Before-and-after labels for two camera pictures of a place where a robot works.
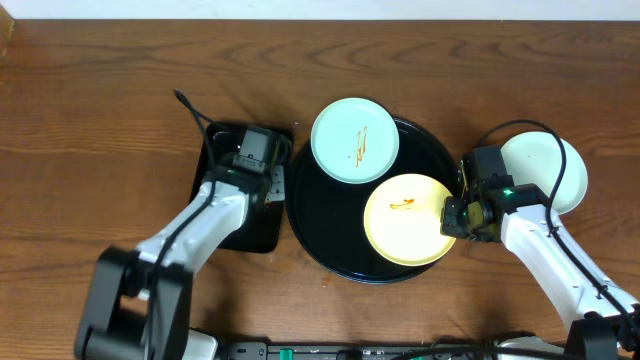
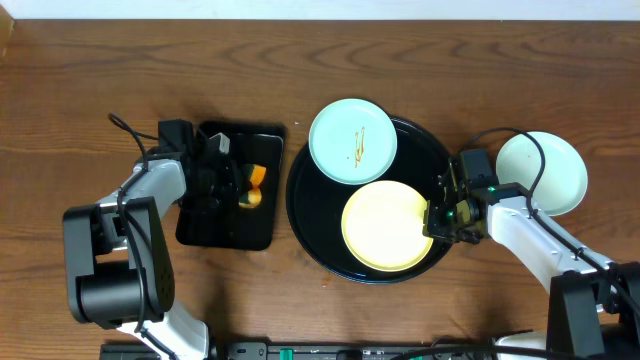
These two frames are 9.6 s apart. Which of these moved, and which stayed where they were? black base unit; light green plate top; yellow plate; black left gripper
Moved: yellow plate; black left gripper
Stayed: light green plate top; black base unit
